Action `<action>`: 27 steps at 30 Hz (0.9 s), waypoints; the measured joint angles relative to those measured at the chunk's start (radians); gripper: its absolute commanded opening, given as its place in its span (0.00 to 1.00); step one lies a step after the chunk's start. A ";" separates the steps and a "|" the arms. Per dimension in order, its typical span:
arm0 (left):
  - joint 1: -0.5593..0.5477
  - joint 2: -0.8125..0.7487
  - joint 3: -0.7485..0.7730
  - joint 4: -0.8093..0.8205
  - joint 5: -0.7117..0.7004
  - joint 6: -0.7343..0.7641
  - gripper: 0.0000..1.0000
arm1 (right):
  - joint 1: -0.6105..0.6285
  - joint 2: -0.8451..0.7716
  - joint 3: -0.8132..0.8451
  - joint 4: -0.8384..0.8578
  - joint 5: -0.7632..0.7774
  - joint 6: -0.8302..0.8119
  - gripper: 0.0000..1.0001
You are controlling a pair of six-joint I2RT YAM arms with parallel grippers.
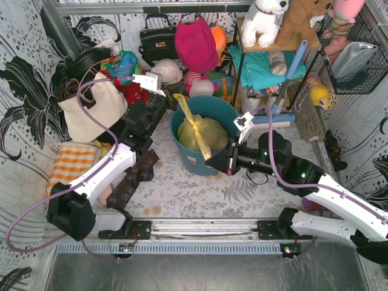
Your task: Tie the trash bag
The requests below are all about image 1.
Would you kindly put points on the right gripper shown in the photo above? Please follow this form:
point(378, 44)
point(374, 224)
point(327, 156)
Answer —
point(232, 156)

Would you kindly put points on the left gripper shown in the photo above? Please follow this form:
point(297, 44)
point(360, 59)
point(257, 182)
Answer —
point(162, 99)

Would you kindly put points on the yellow trash bag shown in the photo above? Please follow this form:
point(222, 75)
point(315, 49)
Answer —
point(204, 135)

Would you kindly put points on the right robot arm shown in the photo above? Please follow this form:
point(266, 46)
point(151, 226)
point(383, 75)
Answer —
point(359, 224)

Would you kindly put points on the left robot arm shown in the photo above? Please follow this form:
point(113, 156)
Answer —
point(70, 208)

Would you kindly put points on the teal trash bin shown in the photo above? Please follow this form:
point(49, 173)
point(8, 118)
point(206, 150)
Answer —
point(205, 106)

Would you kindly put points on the magenta fabric bag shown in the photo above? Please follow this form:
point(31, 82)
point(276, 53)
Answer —
point(195, 46)

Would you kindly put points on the cream canvas tote bag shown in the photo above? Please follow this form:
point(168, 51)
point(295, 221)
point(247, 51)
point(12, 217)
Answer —
point(107, 107)

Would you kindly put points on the white plush lamb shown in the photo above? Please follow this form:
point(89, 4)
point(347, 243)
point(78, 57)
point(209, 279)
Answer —
point(169, 70)

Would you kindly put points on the pink plush pig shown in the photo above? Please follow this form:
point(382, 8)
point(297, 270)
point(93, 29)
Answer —
point(198, 85)

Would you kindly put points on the red garment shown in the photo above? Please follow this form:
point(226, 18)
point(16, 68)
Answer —
point(133, 92)

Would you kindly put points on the black leather handbag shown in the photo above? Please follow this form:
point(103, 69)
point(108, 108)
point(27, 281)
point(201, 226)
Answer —
point(157, 44)

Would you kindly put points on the rainbow striped cloth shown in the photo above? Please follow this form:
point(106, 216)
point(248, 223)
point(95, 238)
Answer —
point(225, 85)

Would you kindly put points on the white sneaker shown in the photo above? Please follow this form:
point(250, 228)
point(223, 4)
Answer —
point(249, 103)

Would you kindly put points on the blue flat mop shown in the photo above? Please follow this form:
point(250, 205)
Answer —
point(281, 120)

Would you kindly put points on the orange plush toy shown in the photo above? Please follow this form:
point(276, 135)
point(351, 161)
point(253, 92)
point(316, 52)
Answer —
point(220, 38)

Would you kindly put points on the teal folded towel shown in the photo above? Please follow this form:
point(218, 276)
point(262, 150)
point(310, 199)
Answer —
point(256, 72)

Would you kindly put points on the black hat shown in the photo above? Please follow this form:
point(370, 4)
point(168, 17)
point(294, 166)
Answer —
point(77, 68)

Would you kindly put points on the wooden metal shelf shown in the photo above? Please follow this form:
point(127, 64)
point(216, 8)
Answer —
point(238, 90)

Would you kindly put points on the brown floral necktie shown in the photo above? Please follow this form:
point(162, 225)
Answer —
point(142, 171)

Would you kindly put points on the yellow plush duck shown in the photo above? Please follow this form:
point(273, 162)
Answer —
point(318, 92)

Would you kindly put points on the white plush dog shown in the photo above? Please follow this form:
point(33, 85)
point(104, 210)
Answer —
point(262, 22)

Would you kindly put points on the orange checkered cloth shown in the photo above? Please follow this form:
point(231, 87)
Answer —
point(73, 160)

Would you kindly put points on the pink fuzzy case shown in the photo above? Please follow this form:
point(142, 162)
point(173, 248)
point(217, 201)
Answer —
point(104, 195)

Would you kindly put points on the brown teddy bear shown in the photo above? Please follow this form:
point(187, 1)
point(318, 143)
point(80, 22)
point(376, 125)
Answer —
point(300, 19)

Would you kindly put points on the silver foil pouch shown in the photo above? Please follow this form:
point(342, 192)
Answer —
point(353, 58)

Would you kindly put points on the pink plush toy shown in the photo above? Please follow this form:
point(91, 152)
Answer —
point(343, 13)

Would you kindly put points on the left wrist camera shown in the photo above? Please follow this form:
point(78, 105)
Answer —
point(151, 82)

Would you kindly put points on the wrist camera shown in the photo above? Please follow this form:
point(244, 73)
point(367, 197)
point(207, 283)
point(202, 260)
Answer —
point(151, 82)
point(245, 125)

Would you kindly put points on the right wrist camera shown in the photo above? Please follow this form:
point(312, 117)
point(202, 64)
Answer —
point(245, 125)

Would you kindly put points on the black wire basket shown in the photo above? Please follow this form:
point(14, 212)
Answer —
point(371, 75)

